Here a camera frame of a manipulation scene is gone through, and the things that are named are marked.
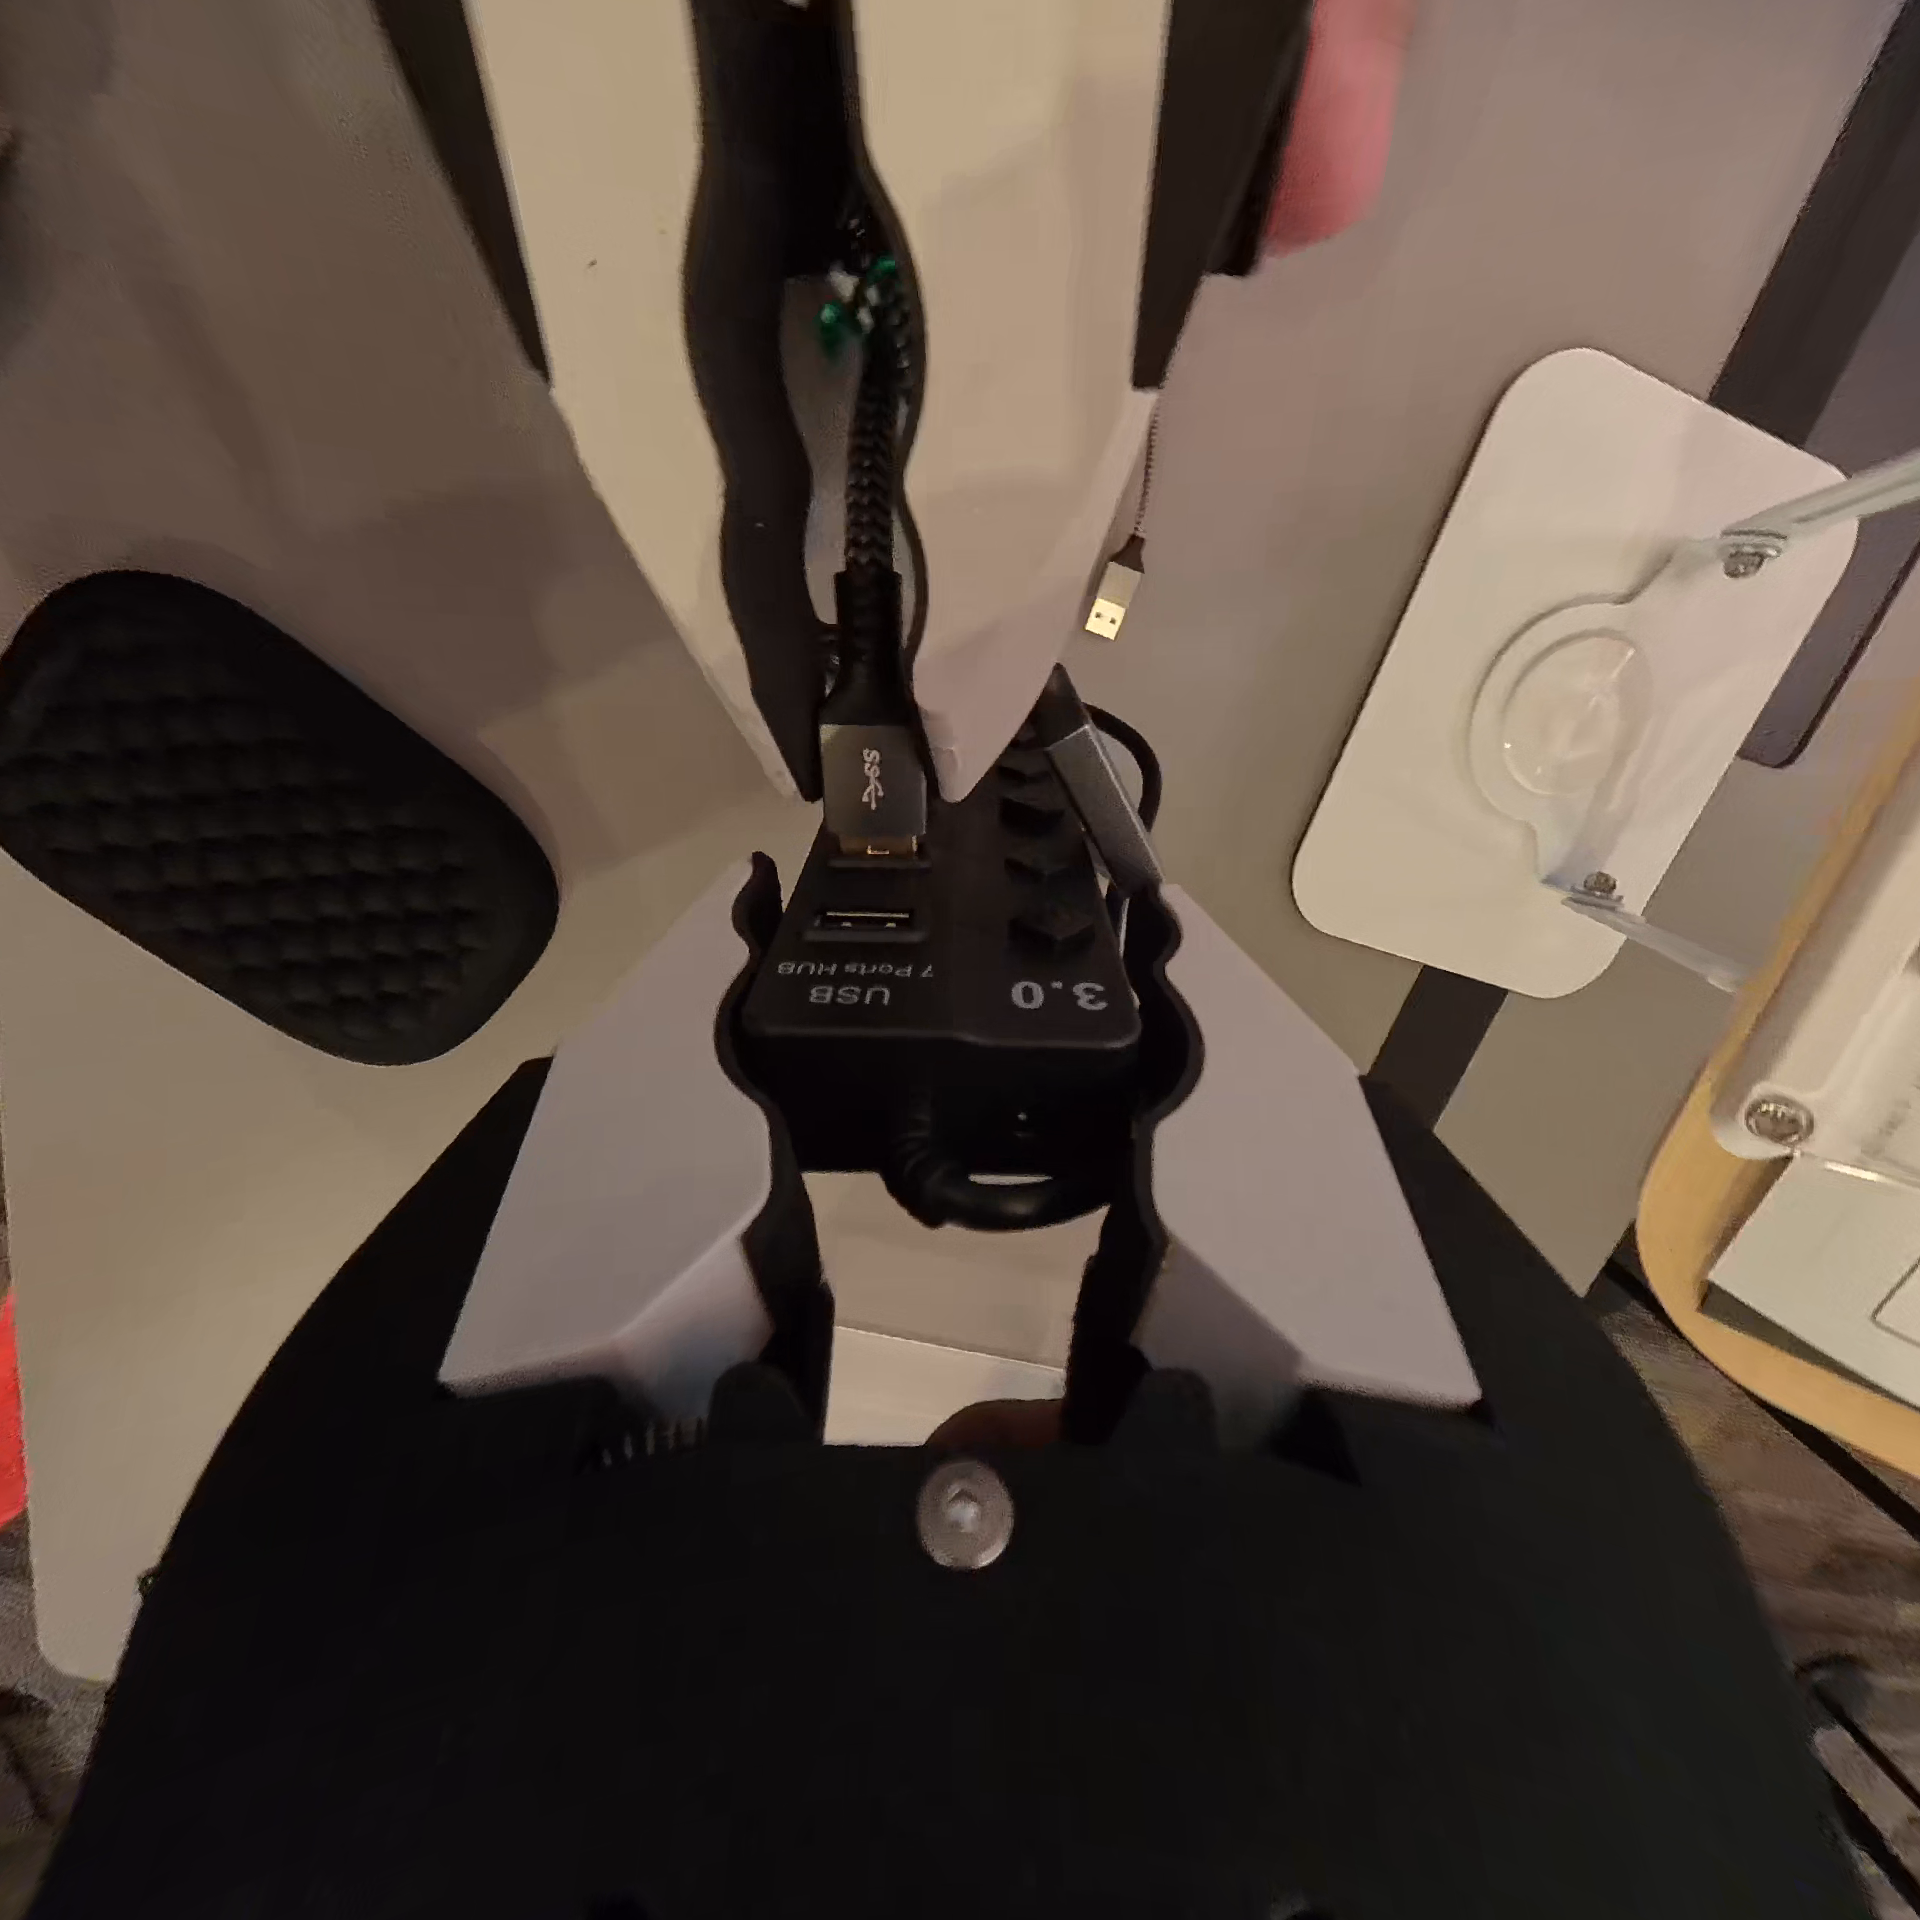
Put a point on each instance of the black wrist rest pad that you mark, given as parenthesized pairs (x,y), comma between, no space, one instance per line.
(272,811)

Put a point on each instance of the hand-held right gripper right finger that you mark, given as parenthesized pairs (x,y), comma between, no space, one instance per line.
(1307,1230)

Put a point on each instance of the black usb hub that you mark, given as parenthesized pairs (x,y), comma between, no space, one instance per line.
(991,933)

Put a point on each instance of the white stand base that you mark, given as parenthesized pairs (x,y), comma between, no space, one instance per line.
(1500,750)

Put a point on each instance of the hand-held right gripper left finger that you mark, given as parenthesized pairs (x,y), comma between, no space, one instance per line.
(616,1200)

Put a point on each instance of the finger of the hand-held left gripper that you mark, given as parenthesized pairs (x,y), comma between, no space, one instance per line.
(616,300)
(1019,300)

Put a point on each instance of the instruction sheet on stand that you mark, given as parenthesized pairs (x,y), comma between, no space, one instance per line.
(1727,1230)

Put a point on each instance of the person's left hand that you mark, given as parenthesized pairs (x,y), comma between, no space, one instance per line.
(1338,136)

